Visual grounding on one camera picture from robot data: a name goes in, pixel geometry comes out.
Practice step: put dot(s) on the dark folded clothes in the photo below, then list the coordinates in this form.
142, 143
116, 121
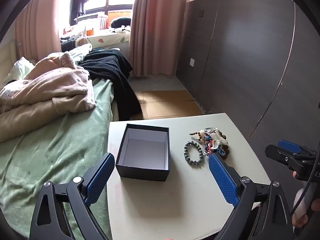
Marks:
68, 45

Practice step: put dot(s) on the pile of mixed jewelry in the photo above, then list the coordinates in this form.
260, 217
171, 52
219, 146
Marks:
217, 140

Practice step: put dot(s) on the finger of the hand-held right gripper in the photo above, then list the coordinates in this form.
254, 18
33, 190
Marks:
290, 145
277, 153

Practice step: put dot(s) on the black knit garment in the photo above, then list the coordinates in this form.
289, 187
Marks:
110, 67

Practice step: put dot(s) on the person's right hand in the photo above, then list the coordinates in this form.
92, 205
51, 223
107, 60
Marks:
300, 221

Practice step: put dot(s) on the cream padded headboard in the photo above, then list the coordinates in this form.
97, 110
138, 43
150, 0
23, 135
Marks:
7, 60

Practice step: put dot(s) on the orange cup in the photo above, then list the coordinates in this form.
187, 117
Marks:
90, 32

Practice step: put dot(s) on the white wall socket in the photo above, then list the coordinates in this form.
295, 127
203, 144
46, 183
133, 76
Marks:
192, 62

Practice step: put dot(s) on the pink fleece blanket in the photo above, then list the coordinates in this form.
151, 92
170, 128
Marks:
50, 85

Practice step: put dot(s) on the pale green pillow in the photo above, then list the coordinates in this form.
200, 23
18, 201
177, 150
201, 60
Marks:
18, 71

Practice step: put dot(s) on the pink curtain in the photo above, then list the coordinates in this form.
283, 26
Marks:
157, 30
37, 30

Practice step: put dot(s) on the flat cardboard sheet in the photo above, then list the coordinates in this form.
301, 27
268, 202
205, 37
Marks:
165, 105

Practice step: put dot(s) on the beige blanket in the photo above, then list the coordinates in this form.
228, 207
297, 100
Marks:
25, 122

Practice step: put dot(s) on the black bag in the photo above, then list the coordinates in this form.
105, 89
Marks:
121, 22

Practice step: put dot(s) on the leaf print cushion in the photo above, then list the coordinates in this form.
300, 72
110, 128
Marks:
110, 38

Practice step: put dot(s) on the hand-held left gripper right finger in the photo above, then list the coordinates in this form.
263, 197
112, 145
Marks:
222, 177

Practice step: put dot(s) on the green bed sheet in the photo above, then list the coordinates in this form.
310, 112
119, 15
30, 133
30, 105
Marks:
50, 155

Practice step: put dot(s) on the dark hanging clothes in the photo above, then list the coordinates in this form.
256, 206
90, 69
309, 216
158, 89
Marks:
78, 2

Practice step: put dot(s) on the dark blue cardboard box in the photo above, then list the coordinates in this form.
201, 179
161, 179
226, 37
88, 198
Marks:
140, 173

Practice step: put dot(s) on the pale green quilt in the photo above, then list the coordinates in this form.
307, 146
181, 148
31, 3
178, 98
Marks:
80, 52

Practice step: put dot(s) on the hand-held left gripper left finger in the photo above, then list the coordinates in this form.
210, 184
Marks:
100, 180

